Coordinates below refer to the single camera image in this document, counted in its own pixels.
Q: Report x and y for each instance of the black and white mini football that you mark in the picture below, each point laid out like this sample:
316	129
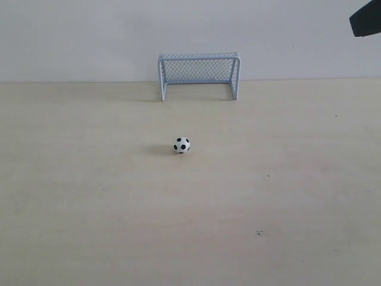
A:
181	145

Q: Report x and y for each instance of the light blue mini goal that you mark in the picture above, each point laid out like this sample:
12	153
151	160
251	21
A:
203	68

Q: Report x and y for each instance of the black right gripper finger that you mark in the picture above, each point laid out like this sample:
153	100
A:
366	21

